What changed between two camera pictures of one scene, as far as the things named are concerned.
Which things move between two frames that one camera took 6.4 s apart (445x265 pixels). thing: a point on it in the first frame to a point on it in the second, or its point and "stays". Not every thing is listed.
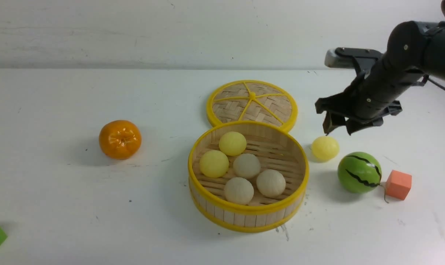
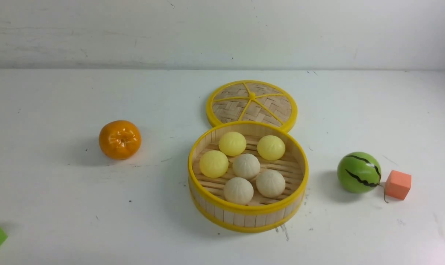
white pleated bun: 246,165 stays
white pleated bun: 270,183 stays
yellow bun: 325,148 to 271,147
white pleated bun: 239,190 stays
